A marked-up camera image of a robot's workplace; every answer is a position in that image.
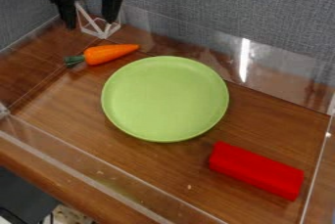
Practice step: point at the orange toy carrot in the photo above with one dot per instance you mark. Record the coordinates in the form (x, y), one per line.
(100, 54)

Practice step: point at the clear acrylic enclosure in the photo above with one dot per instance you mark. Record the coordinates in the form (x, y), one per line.
(122, 180)

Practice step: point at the light green round plate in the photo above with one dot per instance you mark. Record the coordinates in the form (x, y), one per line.
(165, 99)

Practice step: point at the clear acrylic corner bracket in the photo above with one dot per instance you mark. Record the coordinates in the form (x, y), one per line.
(95, 26)

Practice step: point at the red rectangular block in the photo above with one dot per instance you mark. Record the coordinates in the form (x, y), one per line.
(260, 171)

